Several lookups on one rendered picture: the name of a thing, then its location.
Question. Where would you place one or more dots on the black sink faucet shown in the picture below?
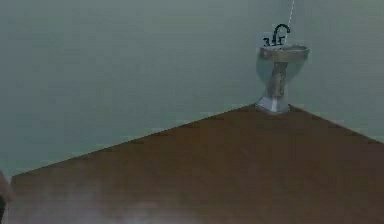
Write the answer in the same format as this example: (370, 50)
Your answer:
(277, 36)

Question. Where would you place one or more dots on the grey pedestal sink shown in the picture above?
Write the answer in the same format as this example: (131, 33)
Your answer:
(279, 55)

